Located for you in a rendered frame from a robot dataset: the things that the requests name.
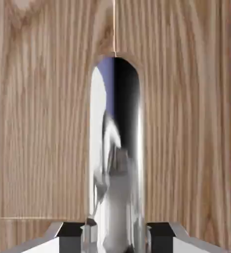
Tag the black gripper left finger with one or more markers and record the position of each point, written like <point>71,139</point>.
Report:
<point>70,239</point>

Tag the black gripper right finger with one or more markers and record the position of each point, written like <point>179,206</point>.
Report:
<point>161,239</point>

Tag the light wood drawer front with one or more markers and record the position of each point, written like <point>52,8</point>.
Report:
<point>186,118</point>
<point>40,118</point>

